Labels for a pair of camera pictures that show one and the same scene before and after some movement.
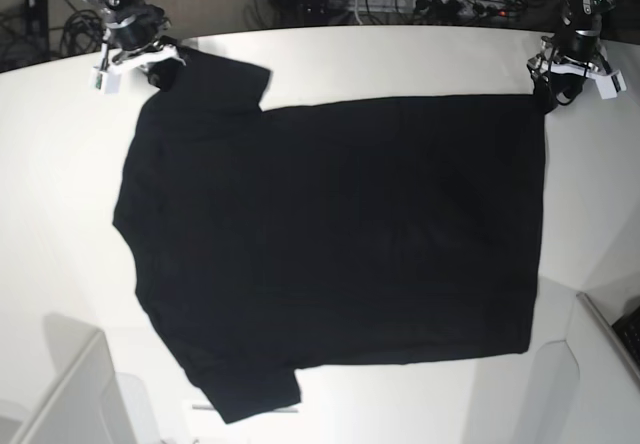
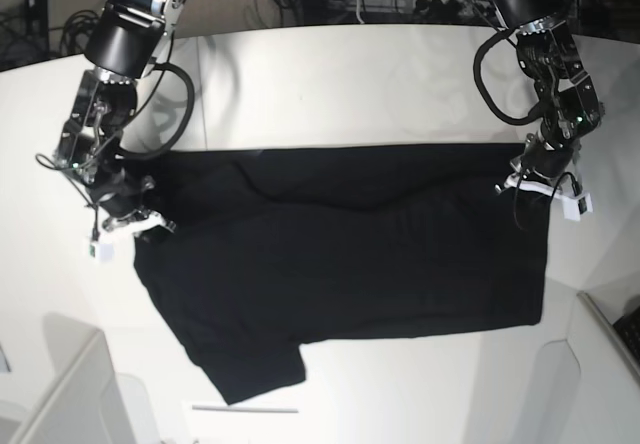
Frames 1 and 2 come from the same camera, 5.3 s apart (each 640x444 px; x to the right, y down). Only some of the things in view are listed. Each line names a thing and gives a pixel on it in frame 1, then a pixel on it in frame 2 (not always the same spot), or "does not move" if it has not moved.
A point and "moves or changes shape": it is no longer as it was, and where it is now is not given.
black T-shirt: x=344 y=233 moves or changes shape
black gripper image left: x=136 y=28 -> x=119 y=192
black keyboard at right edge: x=628 y=330 does not move
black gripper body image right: x=578 y=45 -> x=544 y=160
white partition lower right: x=586 y=388 does not move
